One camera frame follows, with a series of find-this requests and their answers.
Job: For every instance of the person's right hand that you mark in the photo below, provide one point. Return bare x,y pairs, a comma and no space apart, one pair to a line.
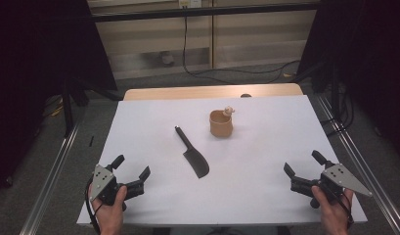
333,217

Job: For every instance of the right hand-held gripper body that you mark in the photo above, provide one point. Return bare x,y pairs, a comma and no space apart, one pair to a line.
337,178

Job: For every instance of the grey round wall object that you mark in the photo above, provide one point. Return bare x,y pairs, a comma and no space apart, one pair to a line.
167,58

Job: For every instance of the wooden table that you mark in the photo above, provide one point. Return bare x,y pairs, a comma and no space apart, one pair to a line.
187,92

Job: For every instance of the white table board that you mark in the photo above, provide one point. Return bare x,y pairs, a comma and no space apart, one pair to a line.
246,182

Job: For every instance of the aluminium floor rail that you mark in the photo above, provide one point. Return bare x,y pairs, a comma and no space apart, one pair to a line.
367,163
51,182

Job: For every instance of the person's left hand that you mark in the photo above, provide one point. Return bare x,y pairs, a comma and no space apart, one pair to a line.
111,215

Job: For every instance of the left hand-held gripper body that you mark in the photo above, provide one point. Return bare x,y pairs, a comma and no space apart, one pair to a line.
104,187

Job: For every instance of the black curtain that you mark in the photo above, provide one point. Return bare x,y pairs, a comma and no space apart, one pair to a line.
34,65
373,58

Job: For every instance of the black metal stand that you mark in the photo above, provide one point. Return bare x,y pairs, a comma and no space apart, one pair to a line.
67,107

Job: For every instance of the white wall socket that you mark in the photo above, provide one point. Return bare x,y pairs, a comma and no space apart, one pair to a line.
189,3

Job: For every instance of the small dark round object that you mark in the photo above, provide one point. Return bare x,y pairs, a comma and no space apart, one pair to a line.
245,95

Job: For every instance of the tan cup with figurine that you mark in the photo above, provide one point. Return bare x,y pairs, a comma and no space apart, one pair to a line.
221,127

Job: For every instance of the small black floor item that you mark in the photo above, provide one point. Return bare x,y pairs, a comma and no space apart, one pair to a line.
91,141

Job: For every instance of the black kitchen knife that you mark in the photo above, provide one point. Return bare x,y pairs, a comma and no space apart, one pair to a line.
197,163

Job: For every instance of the black horizontal bar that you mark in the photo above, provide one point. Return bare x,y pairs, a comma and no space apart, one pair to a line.
204,11

